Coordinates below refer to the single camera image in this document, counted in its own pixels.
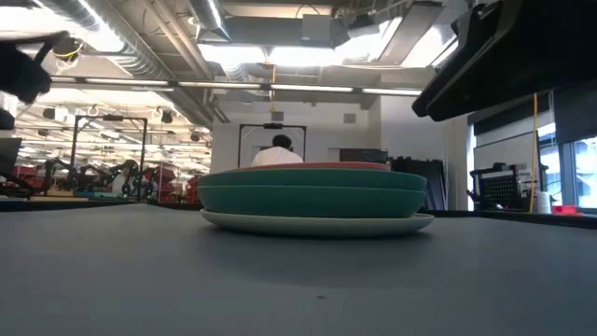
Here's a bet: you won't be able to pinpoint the silver ceiling duct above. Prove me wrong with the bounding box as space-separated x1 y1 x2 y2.
39 0 232 130

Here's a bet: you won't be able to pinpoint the long ceiling light strip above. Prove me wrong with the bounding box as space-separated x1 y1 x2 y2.
49 76 423 97

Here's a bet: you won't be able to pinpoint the red box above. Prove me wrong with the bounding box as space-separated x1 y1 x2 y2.
551 203 585 217

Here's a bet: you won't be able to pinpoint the dark monitor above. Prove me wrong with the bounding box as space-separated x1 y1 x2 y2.
339 147 390 165

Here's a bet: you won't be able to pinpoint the black perforated cart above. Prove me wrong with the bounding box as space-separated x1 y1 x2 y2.
468 161 538 212

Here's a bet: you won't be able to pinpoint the tall black metal frame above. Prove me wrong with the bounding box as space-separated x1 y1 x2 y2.
68 114 149 203

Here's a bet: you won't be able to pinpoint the cream plastic plate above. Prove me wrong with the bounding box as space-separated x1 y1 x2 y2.
200 208 436 238

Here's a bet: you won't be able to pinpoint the green plastic plate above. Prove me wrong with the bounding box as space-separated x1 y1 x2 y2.
197 185 427 219
198 168 428 191

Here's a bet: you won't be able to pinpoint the yellow hanging cable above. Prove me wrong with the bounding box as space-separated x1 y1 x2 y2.
528 91 539 214

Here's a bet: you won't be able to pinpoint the black folded panels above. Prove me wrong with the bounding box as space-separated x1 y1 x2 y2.
390 157 448 212

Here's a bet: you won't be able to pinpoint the red plastic plate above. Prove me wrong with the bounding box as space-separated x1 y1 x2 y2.
232 161 392 173

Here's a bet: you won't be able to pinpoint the white roll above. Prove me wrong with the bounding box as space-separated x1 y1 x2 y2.
535 190 554 215

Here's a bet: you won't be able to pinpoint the person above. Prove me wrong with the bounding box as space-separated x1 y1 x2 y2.
250 133 305 168

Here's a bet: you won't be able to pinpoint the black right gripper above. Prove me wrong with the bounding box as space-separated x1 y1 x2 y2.
411 0 597 123

